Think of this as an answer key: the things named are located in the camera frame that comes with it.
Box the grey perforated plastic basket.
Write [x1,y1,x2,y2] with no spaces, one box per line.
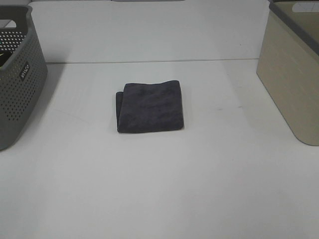
[0,5,48,150]

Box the dark grey folded towel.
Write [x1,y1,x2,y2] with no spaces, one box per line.
[116,80,184,133]

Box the beige plastic basket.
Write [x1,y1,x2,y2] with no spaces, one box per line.
[256,0,319,146]

